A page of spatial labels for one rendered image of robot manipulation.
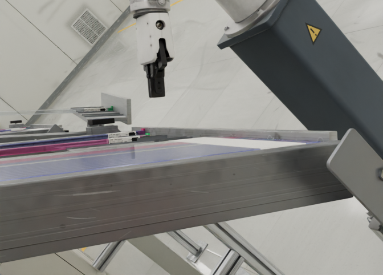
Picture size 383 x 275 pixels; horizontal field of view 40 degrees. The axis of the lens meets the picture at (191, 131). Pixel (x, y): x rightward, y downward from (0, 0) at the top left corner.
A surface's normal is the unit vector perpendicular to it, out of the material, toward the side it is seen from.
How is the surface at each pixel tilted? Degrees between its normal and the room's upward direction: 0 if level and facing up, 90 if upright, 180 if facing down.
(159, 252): 90
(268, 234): 0
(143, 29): 46
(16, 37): 90
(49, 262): 90
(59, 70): 90
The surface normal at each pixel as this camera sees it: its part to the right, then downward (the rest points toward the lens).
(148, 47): -0.85, 0.13
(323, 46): 0.54, -0.14
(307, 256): -0.69, -0.64
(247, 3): -0.09, 0.54
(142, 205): 0.44, 0.02
